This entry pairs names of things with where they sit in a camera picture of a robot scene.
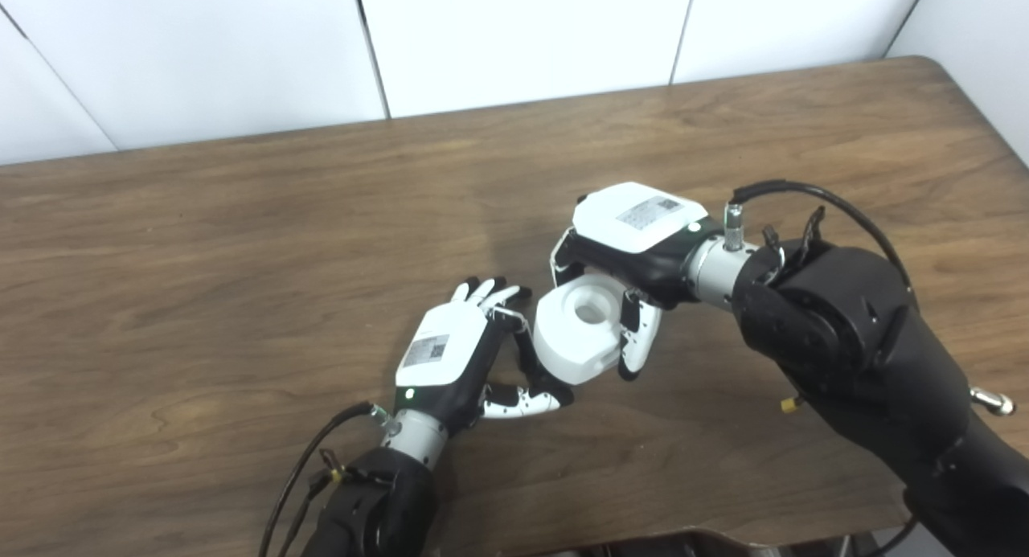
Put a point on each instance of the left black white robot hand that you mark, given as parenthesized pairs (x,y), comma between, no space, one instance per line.
(442,348)

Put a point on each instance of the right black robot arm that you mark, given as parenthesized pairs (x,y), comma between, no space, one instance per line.
(868,356)

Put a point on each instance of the round white piece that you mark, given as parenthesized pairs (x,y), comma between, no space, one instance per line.
(575,340)

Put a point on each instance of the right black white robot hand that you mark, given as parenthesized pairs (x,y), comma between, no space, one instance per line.
(635,219)

